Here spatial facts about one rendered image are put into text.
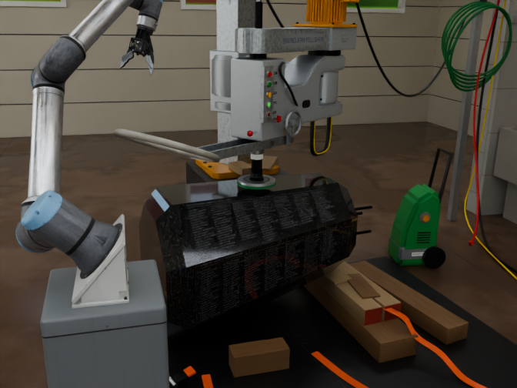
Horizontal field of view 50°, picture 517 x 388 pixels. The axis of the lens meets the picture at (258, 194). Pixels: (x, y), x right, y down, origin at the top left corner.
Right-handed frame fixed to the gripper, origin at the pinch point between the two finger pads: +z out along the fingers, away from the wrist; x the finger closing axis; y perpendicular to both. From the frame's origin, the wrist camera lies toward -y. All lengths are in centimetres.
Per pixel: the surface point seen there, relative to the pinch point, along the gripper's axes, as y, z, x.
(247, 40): -26, -33, 42
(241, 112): -43, 0, 45
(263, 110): -34, -2, 57
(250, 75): -34, -18, 46
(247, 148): -40, 18, 53
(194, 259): -24, 79, 44
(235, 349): -39, 121, 73
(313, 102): -77, -20, 79
